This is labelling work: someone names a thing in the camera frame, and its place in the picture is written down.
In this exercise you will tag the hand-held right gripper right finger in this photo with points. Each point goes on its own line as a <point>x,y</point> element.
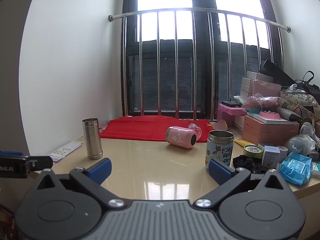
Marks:
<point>219,171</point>

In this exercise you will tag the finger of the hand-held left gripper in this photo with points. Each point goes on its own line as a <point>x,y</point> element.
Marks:
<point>41,163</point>
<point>10,153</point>

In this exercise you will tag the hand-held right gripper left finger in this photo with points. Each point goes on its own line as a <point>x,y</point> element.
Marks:
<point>101,170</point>

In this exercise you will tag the pink cup with paw prints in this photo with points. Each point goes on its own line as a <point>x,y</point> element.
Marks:
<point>181,136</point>

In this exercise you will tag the blue cartoon print cup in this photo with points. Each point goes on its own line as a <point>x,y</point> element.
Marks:
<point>219,148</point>

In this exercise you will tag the pile of black clips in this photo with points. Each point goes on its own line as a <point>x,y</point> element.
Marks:
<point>246,164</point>

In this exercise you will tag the white remote control sheet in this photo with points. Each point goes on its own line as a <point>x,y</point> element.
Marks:
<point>66,150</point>

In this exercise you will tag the silver steel thermos bottle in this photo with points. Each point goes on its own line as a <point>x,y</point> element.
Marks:
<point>92,139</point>

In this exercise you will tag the yellow tube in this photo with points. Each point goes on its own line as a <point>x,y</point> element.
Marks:
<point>242,143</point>

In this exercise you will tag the green round tin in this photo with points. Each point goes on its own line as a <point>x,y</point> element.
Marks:
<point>253,151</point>

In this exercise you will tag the white box with bee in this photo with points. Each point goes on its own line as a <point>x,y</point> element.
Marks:
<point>271,156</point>

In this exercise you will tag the pink small stool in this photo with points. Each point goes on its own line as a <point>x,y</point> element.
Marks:
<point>228,112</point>

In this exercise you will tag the large pink box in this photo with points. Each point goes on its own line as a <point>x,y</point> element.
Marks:
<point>270,131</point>

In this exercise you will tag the red cloth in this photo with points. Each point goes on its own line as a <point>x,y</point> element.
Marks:
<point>152,128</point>

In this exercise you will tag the black wallet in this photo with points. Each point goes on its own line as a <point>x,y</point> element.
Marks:
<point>231,103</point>

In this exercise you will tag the pink scalloped tray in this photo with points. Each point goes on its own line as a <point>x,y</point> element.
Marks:
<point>269,115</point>

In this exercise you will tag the flat white box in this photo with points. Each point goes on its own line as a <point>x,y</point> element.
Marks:
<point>275,120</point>

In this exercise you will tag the blue wet wipes packet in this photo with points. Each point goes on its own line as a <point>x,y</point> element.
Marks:
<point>298,168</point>

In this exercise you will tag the pink plastic bag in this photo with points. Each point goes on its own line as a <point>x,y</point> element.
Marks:
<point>260,101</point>

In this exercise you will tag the grey plastic bag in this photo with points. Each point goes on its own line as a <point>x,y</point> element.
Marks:
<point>300,143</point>

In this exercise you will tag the stack of white boxes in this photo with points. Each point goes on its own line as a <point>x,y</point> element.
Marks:
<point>248,86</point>

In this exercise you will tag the pink square box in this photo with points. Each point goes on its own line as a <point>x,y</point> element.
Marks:
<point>268,88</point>

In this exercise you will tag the green and white packet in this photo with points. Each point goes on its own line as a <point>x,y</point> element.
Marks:
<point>316,168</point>

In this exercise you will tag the white hair dryer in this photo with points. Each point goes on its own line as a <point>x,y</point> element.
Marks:
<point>308,129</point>

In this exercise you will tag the floral fabric bag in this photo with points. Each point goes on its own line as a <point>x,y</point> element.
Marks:
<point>298,98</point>

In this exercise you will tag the black flat bag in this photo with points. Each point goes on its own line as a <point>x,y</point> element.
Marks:
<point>276,73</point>

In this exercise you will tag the steel window railing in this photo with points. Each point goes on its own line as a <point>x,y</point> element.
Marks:
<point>175,62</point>

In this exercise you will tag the black handbag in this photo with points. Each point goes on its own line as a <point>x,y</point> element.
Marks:
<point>310,83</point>

